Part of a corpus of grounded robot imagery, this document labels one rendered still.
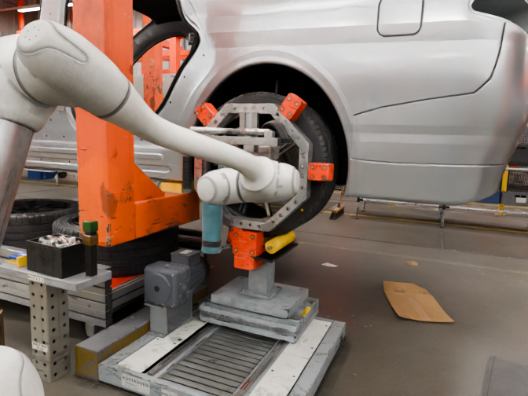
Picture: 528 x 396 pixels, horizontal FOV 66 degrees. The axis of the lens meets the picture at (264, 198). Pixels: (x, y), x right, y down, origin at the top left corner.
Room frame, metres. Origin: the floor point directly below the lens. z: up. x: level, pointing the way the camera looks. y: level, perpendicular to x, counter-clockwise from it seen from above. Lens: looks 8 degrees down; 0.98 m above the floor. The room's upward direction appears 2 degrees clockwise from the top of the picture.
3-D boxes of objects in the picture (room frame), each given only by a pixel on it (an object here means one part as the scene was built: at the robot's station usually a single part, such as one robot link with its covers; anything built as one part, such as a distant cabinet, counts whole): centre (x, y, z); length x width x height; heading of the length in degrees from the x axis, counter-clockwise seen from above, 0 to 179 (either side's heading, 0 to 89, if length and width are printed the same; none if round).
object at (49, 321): (1.54, 0.84, 0.21); 0.10 x 0.10 x 0.42; 67
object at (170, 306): (1.88, 0.36, 0.26); 0.42 x 0.18 x 0.35; 157
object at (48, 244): (1.51, 0.77, 0.51); 0.20 x 0.14 x 0.13; 64
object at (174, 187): (2.17, 0.46, 0.71); 0.14 x 0.14 x 0.05; 67
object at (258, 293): (1.95, 0.00, 0.32); 0.40 x 0.30 x 0.28; 67
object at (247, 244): (1.83, 0.05, 0.48); 0.16 x 0.12 x 0.17; 157
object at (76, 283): (1.53, 0.81, 0.44); 0.43 x 0.17 x 0.03; 67
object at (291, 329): (1.95, 0.00, 0.13); 0.50 x 0.36 x 0.10; 67
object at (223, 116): (1.79, 0.06, 0.85); 0.54 x 0.07 x 0.54; 67
